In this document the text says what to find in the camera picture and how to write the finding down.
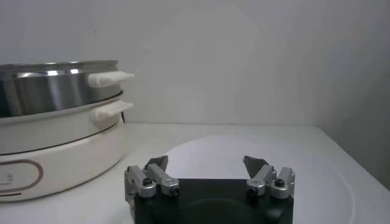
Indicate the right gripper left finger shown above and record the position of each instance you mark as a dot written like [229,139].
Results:
[158,181]

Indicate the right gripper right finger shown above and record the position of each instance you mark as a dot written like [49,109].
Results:
[265,179]

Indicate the white round plate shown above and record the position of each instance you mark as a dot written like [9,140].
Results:
[213,152]

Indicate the white electric cooker pot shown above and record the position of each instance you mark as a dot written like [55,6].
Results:
[61,152]

